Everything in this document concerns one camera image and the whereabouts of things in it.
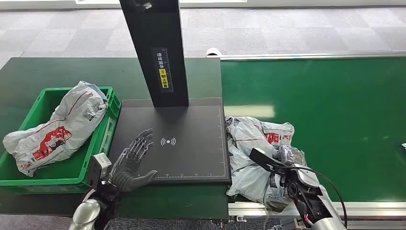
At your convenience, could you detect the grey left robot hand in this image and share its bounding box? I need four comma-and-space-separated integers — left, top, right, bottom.
109, 127, 158, 193

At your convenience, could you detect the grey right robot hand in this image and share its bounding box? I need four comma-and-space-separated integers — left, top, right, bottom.
278, 145, 307, 171

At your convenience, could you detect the grey mailer bag black print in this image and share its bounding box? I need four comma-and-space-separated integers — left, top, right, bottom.
224, 115, 308, 213

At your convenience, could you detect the green conveyor belt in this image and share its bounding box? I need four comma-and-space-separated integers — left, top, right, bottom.
220, 57, 406, 203

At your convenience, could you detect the white conveyor roller end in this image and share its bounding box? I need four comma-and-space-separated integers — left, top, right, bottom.
205, 47, 223, 59

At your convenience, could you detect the green plastic crate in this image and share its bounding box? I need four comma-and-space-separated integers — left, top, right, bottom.
0, 86, 122, 195

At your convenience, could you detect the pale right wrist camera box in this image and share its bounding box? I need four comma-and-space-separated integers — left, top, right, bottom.
248, 147, 288, 175

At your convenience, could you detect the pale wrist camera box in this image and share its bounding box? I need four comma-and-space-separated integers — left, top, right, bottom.
248, 147, 288, 175
86, 153, 113, 191

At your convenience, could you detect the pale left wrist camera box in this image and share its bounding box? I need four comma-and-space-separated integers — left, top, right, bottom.
86, 153, 113, 191

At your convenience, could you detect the black scanner machine with post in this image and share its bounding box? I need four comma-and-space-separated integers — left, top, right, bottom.
108, 0, 232, 185

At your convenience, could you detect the silver conveyor side rail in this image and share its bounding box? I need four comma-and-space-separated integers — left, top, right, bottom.
228, 201, 406, 220
220, 51, 406, 61

